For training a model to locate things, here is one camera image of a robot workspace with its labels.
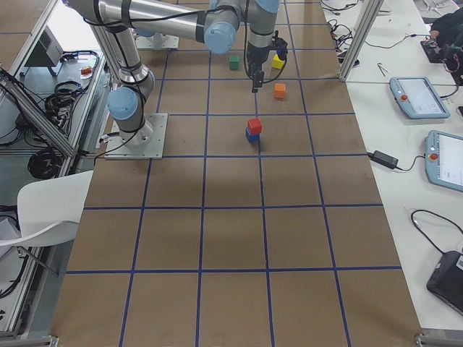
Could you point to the red wooden block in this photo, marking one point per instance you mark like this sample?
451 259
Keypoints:
254 126

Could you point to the green wooden block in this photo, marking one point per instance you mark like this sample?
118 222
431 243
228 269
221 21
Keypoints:
234 62

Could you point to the far teach pendant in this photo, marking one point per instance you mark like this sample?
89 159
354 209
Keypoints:
417 98

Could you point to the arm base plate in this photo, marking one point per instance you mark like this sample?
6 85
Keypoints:
147 143
144 44

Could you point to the red snack packet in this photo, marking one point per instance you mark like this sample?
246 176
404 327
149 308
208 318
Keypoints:
86 72

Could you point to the black laptop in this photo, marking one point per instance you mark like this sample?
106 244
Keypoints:
446 280

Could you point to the aluminium frame post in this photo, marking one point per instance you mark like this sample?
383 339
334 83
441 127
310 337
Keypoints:
367 16

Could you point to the near teach pendant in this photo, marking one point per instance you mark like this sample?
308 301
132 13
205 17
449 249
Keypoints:
443 159

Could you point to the orange wooden block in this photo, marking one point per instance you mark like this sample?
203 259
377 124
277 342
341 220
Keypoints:
279 91

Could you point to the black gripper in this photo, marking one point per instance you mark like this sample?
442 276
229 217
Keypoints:
257 56

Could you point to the teach pendant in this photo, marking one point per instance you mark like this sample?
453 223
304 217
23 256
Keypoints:
417 98
443 159

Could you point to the metal allen key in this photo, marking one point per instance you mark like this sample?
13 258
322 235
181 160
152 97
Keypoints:
382 70

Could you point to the blue wooden block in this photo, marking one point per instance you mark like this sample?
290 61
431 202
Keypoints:
251 138

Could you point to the yellow wooden block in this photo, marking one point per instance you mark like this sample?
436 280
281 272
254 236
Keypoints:
277 63

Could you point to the white chair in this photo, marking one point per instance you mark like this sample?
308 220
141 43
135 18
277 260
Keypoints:
49 213

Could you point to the black power adapter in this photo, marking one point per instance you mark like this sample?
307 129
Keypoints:
383 159

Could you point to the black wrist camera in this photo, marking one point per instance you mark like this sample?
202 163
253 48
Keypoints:
279 45

